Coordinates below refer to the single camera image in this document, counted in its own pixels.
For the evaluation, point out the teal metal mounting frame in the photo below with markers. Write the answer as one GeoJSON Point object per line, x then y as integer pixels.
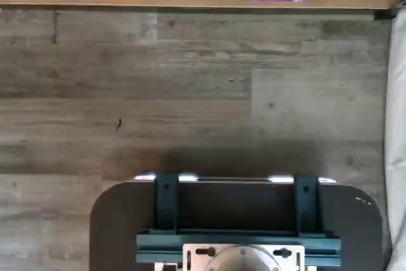
{"type": "Point", "coordinates": [165, 204]}

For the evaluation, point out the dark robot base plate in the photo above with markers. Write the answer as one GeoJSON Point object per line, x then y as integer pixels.
{"type": "Point", "coordinates": [117, 220]}

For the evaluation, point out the pale fabric curtain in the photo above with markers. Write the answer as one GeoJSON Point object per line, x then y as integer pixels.
{"type": "Point", "coordinates": [398, 125]}

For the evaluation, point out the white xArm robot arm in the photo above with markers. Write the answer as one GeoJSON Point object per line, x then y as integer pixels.
{"type": "Point", "coordinates": [244, 261]}

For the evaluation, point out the silver mounting plate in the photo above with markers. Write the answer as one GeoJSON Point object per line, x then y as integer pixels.
{"type": "Point", "coordinates": [190, 252]}

